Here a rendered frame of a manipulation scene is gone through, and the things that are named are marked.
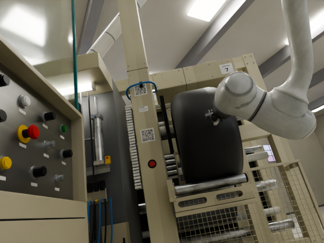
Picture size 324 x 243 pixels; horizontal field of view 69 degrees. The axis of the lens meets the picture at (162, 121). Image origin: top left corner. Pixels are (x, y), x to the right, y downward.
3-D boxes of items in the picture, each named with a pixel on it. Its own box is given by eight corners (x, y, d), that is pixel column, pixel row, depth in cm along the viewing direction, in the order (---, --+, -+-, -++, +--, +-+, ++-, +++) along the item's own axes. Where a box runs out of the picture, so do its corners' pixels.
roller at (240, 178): (173, 191, 113) (174, 198, 109) (172, 184, 111) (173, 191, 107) (245, 178, 113) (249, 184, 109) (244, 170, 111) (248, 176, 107)
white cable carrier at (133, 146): (134, 189, 119) (124, 105, 137) (136, 190, 123) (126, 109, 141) (143, 187, 119) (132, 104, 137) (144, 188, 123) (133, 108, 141)
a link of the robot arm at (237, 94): (207, 108, 78) (243, 126, 76) (214, 90, 63) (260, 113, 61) (221, 81, 80) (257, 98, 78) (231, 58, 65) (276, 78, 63)
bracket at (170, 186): (169, 202, 103) (165, 180, 107) (173, 205, 140) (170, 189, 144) (177, 201, 103) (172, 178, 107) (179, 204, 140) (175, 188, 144)
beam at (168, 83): (154, 90, 167) (151, 73, 173) (158, 105, 191) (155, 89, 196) (238, 74, 166) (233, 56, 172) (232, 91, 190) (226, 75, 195)
